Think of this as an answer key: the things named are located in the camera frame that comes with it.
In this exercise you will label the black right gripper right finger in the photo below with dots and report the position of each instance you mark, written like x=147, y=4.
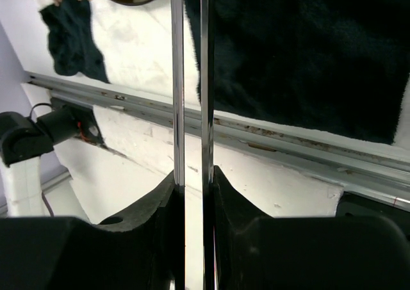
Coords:
x=364, y=246

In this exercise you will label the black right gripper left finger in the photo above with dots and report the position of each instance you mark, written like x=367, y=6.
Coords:
x=140, y=247

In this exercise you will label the silver metal serving tongs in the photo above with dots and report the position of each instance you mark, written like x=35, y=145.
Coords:
x=185, y=121

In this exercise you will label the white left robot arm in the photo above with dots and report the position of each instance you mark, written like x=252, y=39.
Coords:
x=23, y=142

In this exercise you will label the black white checkered cloth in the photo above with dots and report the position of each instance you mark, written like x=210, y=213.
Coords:
x=339, y=66

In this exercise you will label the aluminium front rail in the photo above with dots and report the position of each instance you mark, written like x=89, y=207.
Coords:
x=384, y=169

